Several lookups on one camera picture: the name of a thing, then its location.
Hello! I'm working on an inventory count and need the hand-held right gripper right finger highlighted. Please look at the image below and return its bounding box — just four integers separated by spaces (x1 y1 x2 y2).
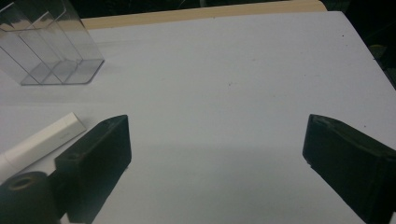
302 113 396 224

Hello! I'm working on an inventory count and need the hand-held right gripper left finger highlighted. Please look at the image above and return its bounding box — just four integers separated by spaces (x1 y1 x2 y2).
54 114 133 224

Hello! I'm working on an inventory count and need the white rectangular tube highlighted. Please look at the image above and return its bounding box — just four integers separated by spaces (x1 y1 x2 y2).
0 112 88 185

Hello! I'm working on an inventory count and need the clear acrylic compartment organizer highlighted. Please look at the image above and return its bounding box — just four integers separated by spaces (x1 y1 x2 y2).
0 0 106 87

